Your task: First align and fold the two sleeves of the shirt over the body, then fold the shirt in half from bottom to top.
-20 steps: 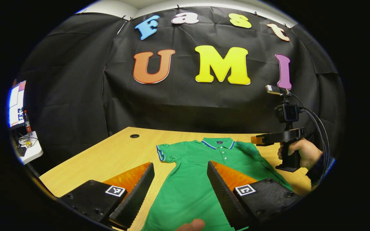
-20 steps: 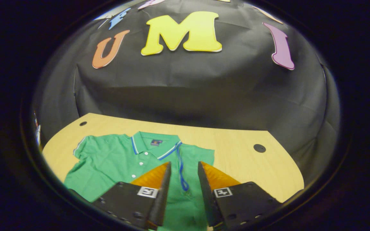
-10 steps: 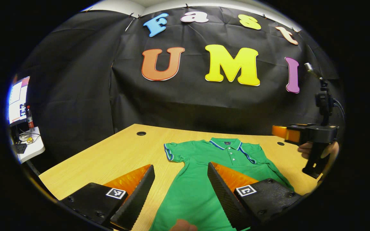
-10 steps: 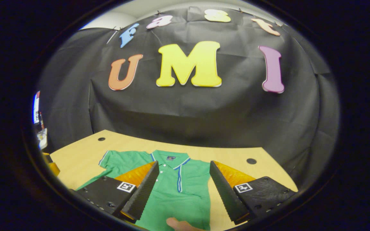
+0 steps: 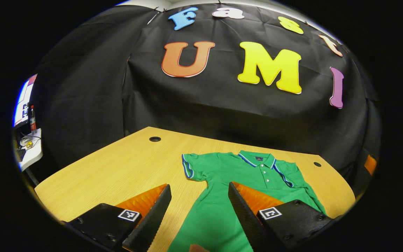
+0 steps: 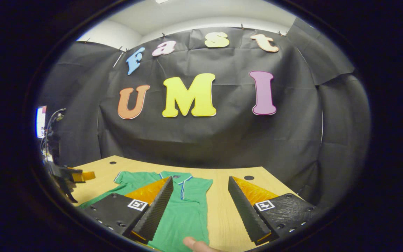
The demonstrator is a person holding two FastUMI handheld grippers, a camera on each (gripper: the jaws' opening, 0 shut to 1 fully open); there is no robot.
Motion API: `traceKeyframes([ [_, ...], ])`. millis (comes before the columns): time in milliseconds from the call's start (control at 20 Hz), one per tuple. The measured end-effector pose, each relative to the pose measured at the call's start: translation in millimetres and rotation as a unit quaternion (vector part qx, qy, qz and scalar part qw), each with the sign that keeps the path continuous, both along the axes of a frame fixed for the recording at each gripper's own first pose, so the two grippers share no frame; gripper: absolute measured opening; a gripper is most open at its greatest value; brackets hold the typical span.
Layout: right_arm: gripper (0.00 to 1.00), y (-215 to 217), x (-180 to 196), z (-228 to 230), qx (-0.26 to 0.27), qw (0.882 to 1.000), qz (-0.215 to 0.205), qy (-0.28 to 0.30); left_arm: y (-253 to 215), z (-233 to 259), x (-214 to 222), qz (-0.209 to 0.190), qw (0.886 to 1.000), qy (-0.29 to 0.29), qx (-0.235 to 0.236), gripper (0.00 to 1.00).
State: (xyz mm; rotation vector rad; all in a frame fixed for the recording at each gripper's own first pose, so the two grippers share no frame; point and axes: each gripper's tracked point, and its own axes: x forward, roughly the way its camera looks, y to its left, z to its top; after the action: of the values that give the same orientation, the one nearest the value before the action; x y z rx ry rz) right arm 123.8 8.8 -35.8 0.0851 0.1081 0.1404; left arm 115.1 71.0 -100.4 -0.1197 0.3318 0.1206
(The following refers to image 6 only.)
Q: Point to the black backdrop cloth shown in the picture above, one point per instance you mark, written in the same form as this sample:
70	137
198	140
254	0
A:
205	140

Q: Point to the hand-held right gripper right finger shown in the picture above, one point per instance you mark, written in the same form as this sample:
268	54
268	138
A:
248	217

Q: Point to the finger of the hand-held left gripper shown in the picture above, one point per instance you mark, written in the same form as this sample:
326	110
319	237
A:
82	176

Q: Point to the black gooseneck stand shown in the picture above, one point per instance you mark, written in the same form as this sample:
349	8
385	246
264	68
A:
52	136

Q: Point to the green T-shirt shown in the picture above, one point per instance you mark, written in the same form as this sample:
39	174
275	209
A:
187	210

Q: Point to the computer monitor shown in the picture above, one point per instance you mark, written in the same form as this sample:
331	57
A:
40	121

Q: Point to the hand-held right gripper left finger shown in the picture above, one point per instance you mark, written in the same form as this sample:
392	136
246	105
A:
152	217

